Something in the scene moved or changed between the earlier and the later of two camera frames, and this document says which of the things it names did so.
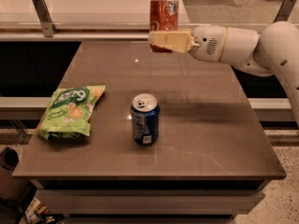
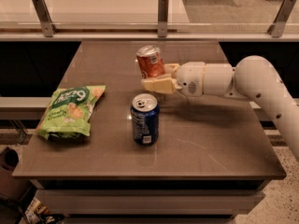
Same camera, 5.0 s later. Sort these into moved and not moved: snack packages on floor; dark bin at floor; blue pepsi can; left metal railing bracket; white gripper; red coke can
Moved: red coke can; white gripper
Not moved: blue pepsi can; snack packages on floor; dark bin at floor; left metal railing bracket
